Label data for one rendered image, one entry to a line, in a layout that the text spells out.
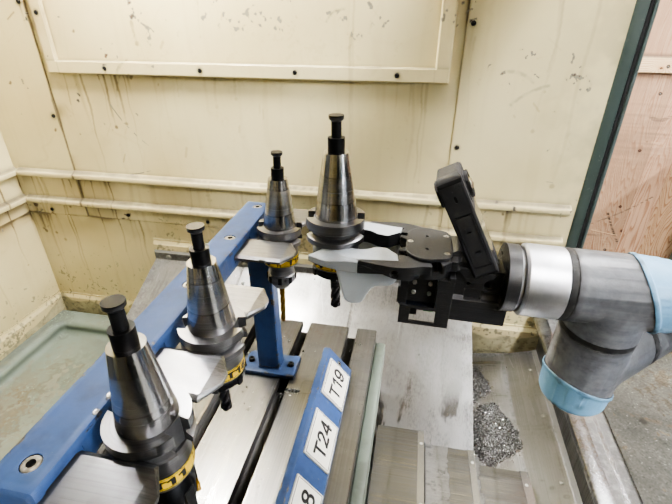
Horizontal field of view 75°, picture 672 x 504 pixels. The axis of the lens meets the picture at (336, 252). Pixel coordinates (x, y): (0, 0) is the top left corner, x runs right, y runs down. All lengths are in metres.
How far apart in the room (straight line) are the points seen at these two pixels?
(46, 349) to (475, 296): 1.36
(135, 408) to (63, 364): 1.20
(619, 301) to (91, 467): 0.45
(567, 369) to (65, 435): 0.47
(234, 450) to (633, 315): 0.56
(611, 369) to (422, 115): 0.66
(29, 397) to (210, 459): 0.82
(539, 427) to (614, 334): 0.66
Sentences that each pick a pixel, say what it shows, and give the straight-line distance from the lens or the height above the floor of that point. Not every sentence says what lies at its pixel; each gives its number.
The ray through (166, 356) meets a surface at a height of 1.22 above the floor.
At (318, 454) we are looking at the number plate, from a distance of 0.68.
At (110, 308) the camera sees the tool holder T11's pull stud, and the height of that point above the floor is 1.33.
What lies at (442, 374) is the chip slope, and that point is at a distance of 1.07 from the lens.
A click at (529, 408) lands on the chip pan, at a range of 1.18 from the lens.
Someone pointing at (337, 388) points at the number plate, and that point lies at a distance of 0.76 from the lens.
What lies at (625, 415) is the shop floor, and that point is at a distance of 2.29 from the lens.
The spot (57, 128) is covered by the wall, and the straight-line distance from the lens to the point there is 1.38.
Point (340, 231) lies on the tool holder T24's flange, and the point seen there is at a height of 1.29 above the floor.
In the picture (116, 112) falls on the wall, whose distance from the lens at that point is 1.26.
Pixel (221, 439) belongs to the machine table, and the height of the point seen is 0.90.
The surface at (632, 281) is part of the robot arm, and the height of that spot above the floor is 1.27.
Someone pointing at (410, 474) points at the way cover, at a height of 0.73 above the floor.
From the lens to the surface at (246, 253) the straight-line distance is 0.56.
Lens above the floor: 1.49
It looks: 29 degrees down
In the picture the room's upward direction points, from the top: straight up
